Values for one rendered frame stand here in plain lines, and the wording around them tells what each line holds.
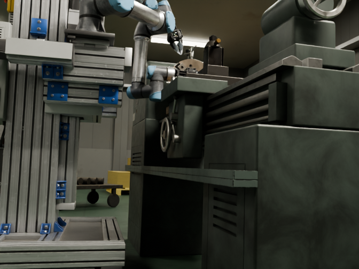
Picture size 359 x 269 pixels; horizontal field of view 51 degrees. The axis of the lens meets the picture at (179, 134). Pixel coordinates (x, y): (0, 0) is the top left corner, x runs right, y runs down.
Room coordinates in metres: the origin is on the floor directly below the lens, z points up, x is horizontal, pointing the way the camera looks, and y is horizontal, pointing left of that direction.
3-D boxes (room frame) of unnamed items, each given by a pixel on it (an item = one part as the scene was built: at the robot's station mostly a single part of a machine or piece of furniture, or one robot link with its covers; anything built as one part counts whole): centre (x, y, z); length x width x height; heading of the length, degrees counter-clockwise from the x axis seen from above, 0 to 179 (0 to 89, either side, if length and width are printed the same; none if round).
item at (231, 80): (1.73, -0.21, 0.95); 0.43 x 0.18 x 0.04; 105
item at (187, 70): (2.07, -0.02, 1.08); 0.12 x 0.09 x 0.08; 105
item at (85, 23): (1.76, 0.44, 1.21); 0.15 x 0.15 x 0.10
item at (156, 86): (2.05, 0.15, 0.97); 0.11 x 0.08 x 0.11; 61
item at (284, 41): (1.19, -0.37, 1.01); 0.30 x 0.20 x 0.29; 15
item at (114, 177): (7.51, 0.94, 0.35); 1.19 x 0.88 x 0.70; 14
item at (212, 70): (1.75, -0.14, 1.00); 0.20 x 0.10 x 0.05; 15
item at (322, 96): (2.01, -0.15, 0.77); 2.10 x 0.34 x 0.18; 15
